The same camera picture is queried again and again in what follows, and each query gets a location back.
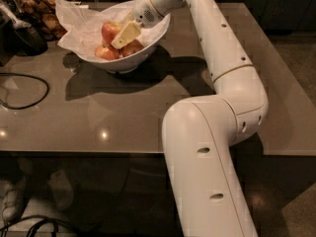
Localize white shoe left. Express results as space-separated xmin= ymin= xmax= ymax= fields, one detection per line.
xmin=2 ymin=177 xmax=27 ymax=223

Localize white crumpled paper liner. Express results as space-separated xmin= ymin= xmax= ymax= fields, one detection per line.
xmin=54 ymin=0 xmax=166 ymax=62

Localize black cable on table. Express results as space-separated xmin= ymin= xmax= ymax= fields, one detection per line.
xmin=0 ymin=72 xmax=50 ymax=111

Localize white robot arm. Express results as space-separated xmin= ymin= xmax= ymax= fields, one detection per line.
xmin=126 ymin=0 xmax=269 ymax=237

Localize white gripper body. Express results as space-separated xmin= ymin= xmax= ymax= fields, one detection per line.
xmin=132 ymin=0 xmax=164 ymax=29

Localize red apple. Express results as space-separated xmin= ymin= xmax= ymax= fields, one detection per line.
xmin=95 ymin=45 xmax=119 ymax=61
xmin=101 ymin=21 xmax=121 ymax=45
xmin=121 ymin=39 xmax=144 ymax=57

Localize white shoe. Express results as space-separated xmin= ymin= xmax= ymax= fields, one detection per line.
xmin=2 ymin=177 xmax=27 ymax=223
xmin=47 ymin=170 xmax=74 ymax=210

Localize white shoe right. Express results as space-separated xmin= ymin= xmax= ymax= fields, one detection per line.
xmin=47 ymin=170 xmax=74 ymax=210

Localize glass jar of snacks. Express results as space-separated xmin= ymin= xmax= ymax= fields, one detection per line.
xmin=14 ymin=0 xmax=66 ymax=40

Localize black round appliance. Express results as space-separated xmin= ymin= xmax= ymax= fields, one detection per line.
xmin=15 ymin=27 xmax=47 ymax=56

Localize white ceramic bowl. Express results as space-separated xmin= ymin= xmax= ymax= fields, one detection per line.
xmin=57 ymin=0 xmax=173 ymax=74

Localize black cables on floor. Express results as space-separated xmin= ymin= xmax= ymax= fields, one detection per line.
xmin=0 ymin=214 xmax=80 ymax=237

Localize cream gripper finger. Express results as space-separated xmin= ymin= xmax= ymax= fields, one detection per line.
xmin=119 ymin=10 xmax=134 ymax=26
xmin=111 ymin=21 xmax=141 ymax=49

